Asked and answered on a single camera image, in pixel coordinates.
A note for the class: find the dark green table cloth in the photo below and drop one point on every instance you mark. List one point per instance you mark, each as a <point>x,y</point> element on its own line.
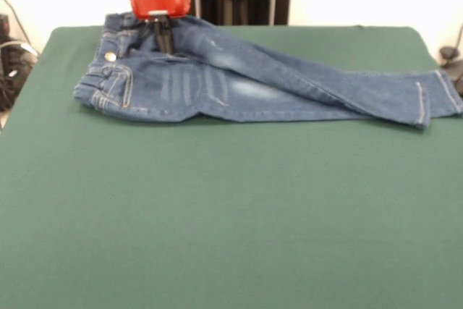
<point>144,215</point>

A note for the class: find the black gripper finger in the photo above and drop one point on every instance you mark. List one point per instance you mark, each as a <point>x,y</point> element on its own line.
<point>168,35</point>
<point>159,34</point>

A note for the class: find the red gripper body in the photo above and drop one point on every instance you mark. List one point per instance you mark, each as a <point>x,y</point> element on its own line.
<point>161,5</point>

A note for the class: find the black stand base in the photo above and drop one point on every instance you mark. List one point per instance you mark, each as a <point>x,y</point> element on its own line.
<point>450,56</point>
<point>14,77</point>

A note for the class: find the blue denim jeans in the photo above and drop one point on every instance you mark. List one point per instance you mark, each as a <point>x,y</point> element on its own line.
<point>271,95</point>

